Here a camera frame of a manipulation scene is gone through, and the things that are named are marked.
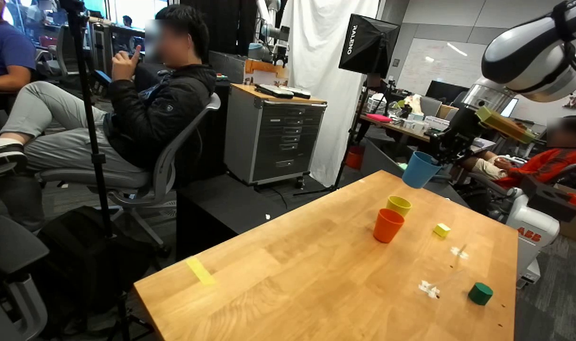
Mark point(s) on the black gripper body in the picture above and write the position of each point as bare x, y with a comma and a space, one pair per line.
459, 134

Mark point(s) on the blue plastic cup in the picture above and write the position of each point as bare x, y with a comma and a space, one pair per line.
421, 168

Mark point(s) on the yellow plastic cup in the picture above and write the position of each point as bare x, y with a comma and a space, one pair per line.
398, 204

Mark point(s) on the white ABB robot base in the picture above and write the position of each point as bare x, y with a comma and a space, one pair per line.
534, 227

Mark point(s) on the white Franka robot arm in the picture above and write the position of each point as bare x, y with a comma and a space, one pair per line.
527, 49

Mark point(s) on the orange plastic cup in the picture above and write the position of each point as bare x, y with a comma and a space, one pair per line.
387, 227

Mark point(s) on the cluttered wooden desk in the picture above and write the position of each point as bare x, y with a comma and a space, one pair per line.
413, 130

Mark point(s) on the dark laptop screen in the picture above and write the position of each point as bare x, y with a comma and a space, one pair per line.
442, 90

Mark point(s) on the yellow cube block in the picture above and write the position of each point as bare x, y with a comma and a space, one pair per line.
442, 231

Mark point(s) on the red floor container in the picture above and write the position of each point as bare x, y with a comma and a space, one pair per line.
354, 157

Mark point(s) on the black light stand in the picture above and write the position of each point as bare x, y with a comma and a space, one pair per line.
354, 125

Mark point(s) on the person in red shirt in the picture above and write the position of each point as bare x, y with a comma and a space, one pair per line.
546, 164

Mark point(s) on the clear plastic stick piece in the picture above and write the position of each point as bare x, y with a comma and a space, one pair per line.
459, 253

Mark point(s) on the black softbox light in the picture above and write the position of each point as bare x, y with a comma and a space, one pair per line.
368, 45

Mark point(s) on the white plastic jack piece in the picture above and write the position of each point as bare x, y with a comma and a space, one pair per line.
428, 289

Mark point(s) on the green cylinder block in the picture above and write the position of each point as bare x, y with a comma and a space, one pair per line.
479, 293

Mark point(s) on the white hanging curtain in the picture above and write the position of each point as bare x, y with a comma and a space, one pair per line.
318, 68

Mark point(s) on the black flat keyboard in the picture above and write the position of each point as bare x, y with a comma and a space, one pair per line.
273, 89
299, 92

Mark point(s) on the grey drawer cabinet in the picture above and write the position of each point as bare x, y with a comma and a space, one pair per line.
271, 138

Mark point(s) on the orange cardboard box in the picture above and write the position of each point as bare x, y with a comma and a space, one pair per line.
262, 70

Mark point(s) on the yellow tape strip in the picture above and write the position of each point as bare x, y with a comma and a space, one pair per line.
201, 272

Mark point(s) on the grey mesh office chair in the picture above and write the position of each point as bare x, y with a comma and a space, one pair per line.
167, 166
10, 252

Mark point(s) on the person in black jacket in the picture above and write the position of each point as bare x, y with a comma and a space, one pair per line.
155, 119

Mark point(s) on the black tripod stand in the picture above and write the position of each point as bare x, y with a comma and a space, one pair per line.
93, 157

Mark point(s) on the black floor bag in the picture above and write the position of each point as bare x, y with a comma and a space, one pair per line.
80, 257

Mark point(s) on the person in yellow dark sweater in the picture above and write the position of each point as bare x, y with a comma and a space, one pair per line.
10, 198

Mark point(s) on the person in blue shirt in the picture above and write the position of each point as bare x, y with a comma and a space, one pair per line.
6, 49

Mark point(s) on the tan wrist camera mount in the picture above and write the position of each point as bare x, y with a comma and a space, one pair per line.
502, 125

